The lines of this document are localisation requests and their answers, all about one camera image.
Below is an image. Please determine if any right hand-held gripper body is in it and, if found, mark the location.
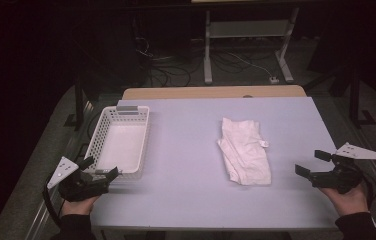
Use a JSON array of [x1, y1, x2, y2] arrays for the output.
[[309, 142, 376, 195]]

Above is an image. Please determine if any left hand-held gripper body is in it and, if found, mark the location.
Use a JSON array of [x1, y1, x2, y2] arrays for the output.
[[46, 156, 110, 203]]

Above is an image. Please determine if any white plastic basket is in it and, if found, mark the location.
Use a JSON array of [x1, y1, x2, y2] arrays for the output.
[[84, 105, 151, 181]]

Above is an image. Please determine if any white cloth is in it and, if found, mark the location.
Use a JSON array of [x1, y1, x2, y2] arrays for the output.
[[216, 117, 273, 186]]

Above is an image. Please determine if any person's left hand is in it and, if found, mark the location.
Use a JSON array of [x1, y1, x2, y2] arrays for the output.
[[60, 194, 100, 217]]

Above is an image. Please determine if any person's right hand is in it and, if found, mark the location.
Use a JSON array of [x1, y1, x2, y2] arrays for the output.
[[319, 181, 370, 217]]

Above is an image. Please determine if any black metal stand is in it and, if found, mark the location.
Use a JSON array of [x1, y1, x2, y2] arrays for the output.
[[347, 64, 376, 129], [63, 78, 89, 132]]

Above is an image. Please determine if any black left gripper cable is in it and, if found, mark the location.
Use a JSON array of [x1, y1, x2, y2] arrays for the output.
[[42, 179, 64, 228]]

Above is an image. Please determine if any white floor cable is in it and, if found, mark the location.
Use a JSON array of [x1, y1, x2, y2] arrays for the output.
[[230, 51, 274, 79]]

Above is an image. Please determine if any bundle of black floor cables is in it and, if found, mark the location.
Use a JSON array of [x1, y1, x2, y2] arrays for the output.
[[134, 34, 194, 88]]

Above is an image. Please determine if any white metal table frame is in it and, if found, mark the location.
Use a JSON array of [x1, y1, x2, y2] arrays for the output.
[[203, 6, 300, 85]]

